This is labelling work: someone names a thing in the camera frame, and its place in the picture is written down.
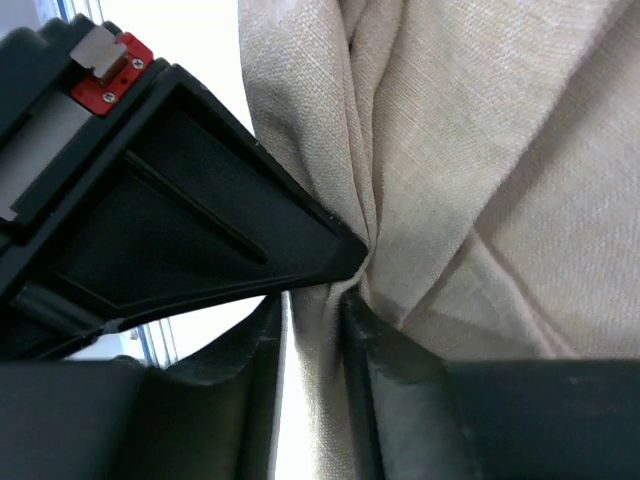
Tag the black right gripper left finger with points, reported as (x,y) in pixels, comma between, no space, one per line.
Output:
(209,416)

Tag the beige cloth napkin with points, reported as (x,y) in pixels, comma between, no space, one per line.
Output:
(487,152)

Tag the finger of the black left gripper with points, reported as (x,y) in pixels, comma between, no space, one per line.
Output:
(163,206)

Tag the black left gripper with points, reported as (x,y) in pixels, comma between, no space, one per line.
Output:
(50,100)

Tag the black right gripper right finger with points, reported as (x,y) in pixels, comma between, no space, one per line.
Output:
(415,415)

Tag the aluminium front mounting rail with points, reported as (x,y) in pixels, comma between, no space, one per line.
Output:
(151,344)

